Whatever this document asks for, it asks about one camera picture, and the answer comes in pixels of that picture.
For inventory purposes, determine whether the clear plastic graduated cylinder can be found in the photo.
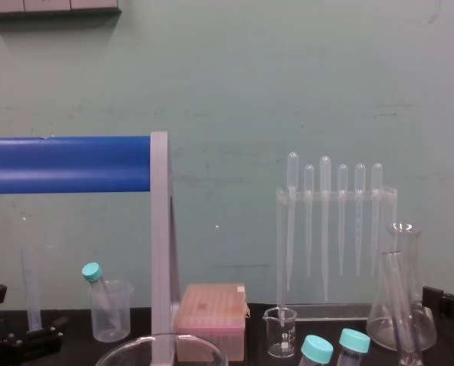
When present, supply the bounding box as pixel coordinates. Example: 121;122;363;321
20;243;44;333

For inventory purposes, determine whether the clear plastic transfer pipette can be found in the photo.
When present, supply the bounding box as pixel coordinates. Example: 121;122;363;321
286;151;300;293
370;162;383;278

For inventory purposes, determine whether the clear acrylic pipette rack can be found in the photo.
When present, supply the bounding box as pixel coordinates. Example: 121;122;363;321
275;185;398;322

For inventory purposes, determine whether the narrow glass conical flask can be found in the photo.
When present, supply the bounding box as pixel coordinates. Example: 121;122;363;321
379;250;427;366

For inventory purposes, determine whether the grey upright stand post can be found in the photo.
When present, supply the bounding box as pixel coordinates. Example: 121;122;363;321
149;131;183;366

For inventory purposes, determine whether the grey wall cabinet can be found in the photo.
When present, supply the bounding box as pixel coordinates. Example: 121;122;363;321
0;0;123;18

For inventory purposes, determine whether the small glass beaker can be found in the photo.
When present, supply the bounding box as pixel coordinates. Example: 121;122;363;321
262;307;299;358

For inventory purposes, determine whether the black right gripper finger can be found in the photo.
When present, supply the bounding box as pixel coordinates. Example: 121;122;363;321
421;284;454;320

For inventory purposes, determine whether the pink pipette tip box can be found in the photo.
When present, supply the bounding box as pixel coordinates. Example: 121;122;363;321
174;282;251;361

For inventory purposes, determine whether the large glass beaker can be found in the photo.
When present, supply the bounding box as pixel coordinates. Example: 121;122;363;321
94;332;229;366

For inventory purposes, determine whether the large glass conical flask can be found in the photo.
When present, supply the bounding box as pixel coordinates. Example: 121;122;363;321
366;221;438;352

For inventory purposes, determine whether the clear plastic beaker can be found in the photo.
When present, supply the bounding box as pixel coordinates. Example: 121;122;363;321
88;279;135;342

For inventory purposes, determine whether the blue cylindrical bar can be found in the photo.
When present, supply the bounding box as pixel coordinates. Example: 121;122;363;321
0;136;152;195

